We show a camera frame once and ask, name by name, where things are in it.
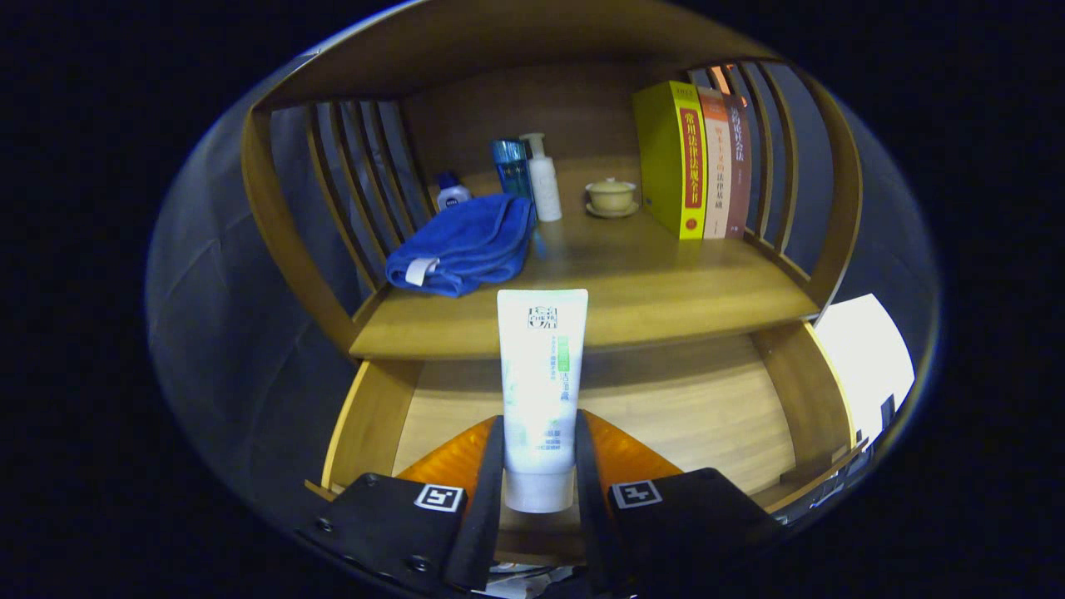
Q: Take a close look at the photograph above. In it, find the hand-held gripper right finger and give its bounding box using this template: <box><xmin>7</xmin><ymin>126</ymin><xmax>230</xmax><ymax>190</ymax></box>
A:
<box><xmin>574</xmin><ymin>409</ymin><xmax>783</xmax><ymax>593</ymax></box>

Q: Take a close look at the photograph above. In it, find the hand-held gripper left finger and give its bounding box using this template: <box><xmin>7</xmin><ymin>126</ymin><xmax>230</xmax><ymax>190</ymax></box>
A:
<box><xmin>301</xmin><ymin>416</ymin><xmax>506</xmax><ymax>593</ymax></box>

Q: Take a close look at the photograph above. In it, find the wooden drawer with black knob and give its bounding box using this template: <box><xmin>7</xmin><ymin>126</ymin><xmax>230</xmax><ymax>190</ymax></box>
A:
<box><xmin>320</xmin><ymin>320</ymin><xmax>870</xmax><ymax>567</ymax></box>

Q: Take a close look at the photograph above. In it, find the white cleanser tube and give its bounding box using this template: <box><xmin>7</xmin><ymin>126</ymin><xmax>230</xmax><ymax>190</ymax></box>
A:
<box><xmin>497</xmin><ymin>288</ymin><xmax>589</xmax><ymax>514</ymax></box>

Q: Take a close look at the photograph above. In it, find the wooden countertop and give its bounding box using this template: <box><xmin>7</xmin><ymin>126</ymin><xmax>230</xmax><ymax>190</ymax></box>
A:
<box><xmin>349</xmin><ymin>154</ymin><xmax>820</xmax><ymax>361</ymax></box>

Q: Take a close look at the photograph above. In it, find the blue folded towel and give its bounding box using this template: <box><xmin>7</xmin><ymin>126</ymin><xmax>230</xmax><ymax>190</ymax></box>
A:
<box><xmin>385</xmin><ymin>193</ymin><xmax>537</xmax><ymax>298</ymax></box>

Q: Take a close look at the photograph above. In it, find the small white blue-capped bottle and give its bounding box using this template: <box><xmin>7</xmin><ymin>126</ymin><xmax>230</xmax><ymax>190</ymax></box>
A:
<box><xmin>435</xmin><ymin>171</ymin><xmax>473</xmax><ymax>212</ymax></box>

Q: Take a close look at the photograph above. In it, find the beige lidded teacup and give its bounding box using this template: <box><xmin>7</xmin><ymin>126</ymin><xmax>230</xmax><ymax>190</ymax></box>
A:
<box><xmin>586</xmin><ymin>177</ymin><xmax>637</xmax><ymax>212</ymax></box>

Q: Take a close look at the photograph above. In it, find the black backdrop cloth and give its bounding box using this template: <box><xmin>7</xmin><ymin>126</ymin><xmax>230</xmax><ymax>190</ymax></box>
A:
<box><xmin>148</xmin><ymin>54</ymin><xmax>943</xmax><ymax>508</ymax></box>

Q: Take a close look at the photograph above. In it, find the white pump bottle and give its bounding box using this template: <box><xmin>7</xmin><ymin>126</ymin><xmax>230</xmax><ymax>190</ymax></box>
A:
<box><xmin>520</xmin><ymin>133</ymin><xmax>563</xmax><ymax>223</ymax></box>

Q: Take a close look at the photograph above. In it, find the teal bottle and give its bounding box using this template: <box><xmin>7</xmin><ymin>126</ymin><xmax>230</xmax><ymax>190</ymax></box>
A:
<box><xmin>490</xmin><ymin>139</ymin><xmax>535</xmax><ymax>200</ymax></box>

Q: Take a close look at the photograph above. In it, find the orange white book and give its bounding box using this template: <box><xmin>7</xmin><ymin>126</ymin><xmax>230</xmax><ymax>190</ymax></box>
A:
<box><xmin>697</xmin><ymin>86</ymin><xmax>733</xmax><ymax>240</ymax></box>

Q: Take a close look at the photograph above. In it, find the brown book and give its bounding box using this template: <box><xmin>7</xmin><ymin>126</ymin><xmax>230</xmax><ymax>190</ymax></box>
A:
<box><xmin>722</xmin><ymin>93</ymin><xmax>753</xmax><ymax>240</ymax></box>

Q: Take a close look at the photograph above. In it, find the yellow book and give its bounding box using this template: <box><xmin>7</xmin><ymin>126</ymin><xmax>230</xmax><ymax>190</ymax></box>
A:
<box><xmin>632</xmin><ymin>81</ymin><xmax>708</xmax><ymax>241</ymax></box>

